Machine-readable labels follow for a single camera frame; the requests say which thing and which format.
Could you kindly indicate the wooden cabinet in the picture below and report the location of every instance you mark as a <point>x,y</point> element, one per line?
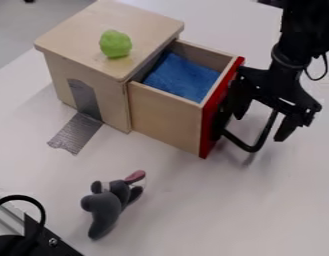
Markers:
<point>82,66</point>

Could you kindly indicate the blue cloth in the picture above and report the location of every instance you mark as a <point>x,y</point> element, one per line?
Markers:
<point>182,78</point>

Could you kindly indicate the black metal bracket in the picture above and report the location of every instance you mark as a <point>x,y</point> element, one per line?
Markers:
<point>42,241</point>

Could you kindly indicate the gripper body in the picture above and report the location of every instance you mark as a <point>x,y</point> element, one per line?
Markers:
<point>278,85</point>

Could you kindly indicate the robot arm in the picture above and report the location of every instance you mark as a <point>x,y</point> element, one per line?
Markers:
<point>304,26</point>

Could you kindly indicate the grey plush animal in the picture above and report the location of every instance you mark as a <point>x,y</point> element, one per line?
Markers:
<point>106,206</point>

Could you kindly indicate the grey tape strip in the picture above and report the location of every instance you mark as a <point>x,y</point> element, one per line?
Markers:
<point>80,113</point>

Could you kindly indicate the green toy ball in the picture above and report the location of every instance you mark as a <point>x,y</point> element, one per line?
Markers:
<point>115,43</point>

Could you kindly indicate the wooden drawer with red front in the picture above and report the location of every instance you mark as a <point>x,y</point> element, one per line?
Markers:
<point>166,113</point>

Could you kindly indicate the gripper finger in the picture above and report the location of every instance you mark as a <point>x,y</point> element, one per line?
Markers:
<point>289,128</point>
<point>242,100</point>

